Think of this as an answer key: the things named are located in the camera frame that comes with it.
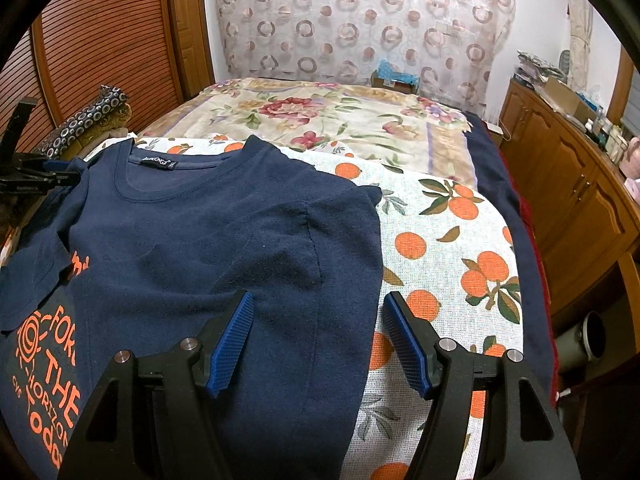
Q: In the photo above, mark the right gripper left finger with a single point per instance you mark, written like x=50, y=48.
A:
x=153, y=417

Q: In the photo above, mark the beige tied side curtain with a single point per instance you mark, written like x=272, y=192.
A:
x=581, y=24

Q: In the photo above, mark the pink bottle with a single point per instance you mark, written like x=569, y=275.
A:
x=630, y=163

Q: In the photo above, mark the wooden sideboard cabinet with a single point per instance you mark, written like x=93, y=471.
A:
x=583, y=219

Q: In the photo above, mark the cardboard box on cabinet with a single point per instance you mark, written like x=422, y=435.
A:
x=564, y=100

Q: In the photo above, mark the orange print bed sheet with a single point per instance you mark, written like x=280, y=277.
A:
x=452, y=272

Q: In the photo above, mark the navy printed t-shirt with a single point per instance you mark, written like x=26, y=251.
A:
x=146, y=249

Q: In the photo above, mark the floral bed quilt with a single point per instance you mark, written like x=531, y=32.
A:
x=399, y=130

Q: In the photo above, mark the navy blanket at bedside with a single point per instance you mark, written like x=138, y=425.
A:
x=495, y=183

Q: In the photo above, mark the pink circle patterned curtain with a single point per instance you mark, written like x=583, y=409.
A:
x=447, y=45

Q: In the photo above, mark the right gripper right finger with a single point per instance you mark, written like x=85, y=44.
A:
x=522, y=436

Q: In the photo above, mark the grey window blind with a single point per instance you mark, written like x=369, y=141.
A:
x=631, y=114

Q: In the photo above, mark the stack of clothes on cabinet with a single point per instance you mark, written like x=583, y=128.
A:
x=536, y=70

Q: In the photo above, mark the blue item box on bed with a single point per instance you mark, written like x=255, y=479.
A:
x=387, y=76

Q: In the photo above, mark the wooden louvered wardrobe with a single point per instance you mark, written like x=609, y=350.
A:
x=156, y=51

